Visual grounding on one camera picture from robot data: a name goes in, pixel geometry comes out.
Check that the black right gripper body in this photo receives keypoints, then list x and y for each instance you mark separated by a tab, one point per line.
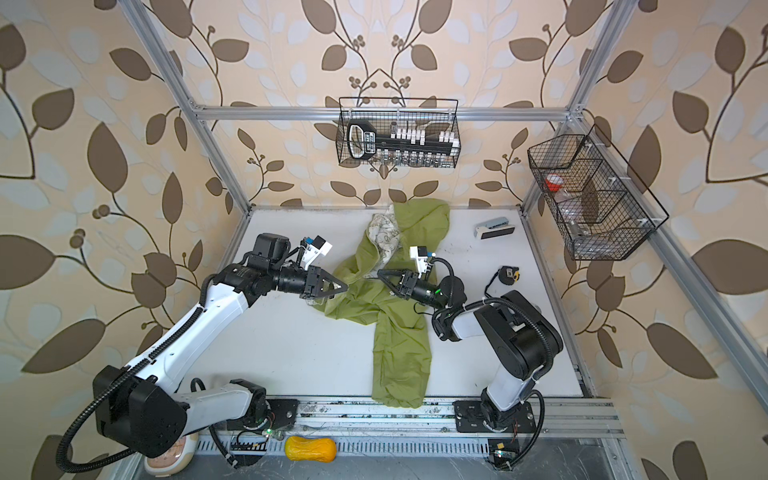
421	291

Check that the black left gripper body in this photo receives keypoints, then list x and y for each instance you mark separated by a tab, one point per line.
294	280

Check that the green zip-up hooded jacket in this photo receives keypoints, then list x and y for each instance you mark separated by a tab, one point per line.
401	348

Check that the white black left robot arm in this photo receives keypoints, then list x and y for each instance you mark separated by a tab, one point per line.
140	405

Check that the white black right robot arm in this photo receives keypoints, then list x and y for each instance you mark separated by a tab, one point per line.
523	340

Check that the light blue white stapler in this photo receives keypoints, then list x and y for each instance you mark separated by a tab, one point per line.
494	228

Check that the red capped bottle in basket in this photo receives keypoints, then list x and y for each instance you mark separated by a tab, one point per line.
554	182

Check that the round beige dish on floor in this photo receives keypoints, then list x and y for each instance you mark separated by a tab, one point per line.
175	459

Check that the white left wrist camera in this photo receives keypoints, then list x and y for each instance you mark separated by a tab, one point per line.
311	249

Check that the black tape measure with strap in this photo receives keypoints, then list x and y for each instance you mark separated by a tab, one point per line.
507	276

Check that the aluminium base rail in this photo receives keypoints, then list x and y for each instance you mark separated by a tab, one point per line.
441	427

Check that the black wire basket back wall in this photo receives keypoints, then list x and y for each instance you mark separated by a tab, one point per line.
436	114

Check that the black wire basket wall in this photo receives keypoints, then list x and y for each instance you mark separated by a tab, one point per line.
436	114
605	210

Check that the black wire basket right wall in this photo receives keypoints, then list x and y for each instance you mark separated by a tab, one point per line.
605	210

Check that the aluminium frame strut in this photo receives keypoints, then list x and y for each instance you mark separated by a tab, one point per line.
138	17

